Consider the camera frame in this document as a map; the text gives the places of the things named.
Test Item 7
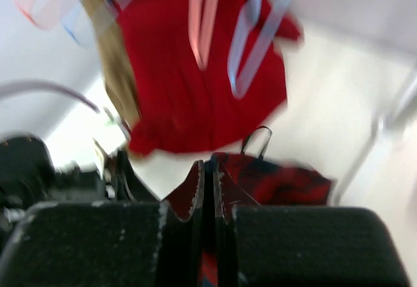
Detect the tan hanging garment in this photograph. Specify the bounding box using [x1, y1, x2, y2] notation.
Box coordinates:
[82, 0, 139, 127]

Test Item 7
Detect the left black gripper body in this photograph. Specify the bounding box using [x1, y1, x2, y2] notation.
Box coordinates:
[1, 134, 108, 222]

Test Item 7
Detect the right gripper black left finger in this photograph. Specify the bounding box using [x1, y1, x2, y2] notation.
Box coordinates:
[161, 160, 205, 286]

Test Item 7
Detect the left blue hanger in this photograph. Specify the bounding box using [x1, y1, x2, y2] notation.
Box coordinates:
[60, 0, 137, 48]

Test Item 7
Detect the metal clothes rack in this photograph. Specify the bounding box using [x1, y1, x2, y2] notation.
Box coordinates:
[328, 68, 416, 205]

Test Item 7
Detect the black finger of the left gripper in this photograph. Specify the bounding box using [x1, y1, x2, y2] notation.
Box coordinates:
[115, 150, 159, 202]

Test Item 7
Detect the right blue hanger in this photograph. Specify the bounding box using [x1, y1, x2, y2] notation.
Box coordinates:
[227, 0, 302, 100]

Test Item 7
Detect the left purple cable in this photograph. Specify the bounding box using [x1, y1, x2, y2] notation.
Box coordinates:
[0, 78, 102, 114]

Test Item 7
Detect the red hanging garment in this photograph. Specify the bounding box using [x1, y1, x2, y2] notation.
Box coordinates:
[117, 0, 287, 156]

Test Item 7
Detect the blue hanger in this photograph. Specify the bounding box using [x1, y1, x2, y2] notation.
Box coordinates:
[60, 0, 137, 48]
[227, 0, 302, 100]

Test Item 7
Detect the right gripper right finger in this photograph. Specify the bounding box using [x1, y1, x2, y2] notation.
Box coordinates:
[213, 162, 259, 287]

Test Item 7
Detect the red plaid skirt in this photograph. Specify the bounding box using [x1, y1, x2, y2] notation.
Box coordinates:
[198, 127, 338, 287]

